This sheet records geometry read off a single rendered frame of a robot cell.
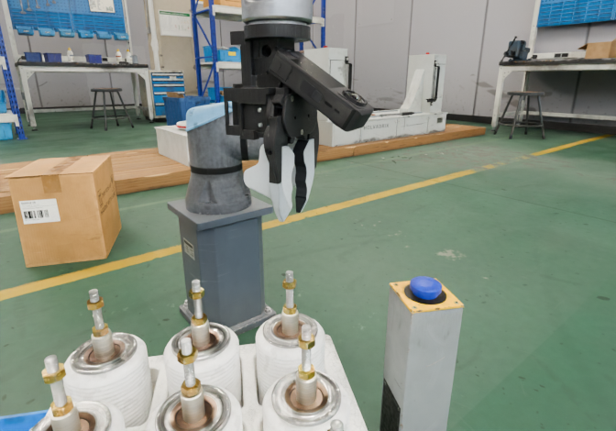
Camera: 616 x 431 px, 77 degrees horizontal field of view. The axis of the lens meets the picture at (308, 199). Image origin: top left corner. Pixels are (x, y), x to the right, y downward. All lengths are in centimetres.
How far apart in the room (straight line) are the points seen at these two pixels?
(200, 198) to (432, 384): 57
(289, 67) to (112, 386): 42
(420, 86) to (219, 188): 331
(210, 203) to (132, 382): 42
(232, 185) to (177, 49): 597
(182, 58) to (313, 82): 641
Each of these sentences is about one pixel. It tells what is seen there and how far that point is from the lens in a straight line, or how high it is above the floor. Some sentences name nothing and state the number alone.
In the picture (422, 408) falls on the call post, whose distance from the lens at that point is 60.
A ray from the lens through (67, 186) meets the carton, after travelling 142.
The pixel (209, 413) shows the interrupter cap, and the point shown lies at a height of 25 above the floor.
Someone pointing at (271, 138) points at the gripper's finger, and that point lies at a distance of 40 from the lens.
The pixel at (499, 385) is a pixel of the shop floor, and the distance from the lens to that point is 93.
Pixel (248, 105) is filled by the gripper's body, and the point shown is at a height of 55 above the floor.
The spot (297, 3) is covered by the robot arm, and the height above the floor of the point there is 65.
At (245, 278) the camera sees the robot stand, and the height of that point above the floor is 14.
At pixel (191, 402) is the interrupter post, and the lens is 44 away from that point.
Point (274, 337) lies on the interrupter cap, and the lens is 54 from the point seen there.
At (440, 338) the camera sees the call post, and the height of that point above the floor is 27.
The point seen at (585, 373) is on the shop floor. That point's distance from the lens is 104.
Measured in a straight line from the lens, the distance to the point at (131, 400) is 58.
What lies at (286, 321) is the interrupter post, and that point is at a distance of 54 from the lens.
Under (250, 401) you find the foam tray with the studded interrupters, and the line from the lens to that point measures 57.
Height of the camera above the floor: 58
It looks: 17 degrees down
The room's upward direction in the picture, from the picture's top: straight up
